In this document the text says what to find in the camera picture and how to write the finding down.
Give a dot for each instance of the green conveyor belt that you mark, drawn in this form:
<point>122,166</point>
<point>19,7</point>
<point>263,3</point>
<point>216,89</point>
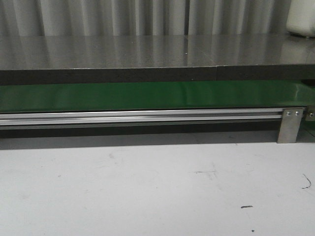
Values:
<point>154,96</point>

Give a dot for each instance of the dark grey raised platform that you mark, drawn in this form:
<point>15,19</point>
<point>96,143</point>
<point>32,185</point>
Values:
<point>39,60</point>

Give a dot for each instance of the steel conveyor end plate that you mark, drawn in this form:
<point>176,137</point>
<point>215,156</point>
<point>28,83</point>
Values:
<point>310,113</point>

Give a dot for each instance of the grey pleated curtain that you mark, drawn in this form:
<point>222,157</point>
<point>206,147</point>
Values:
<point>141,17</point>

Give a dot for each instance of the white plastic box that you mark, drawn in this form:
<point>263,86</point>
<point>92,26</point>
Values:
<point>301,18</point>

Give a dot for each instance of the aluminium conveyor side rail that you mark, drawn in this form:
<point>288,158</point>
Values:
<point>66,118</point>

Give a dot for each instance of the steel conveyor support bracket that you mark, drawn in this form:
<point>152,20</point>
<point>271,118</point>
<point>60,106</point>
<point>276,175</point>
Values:
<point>290,124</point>

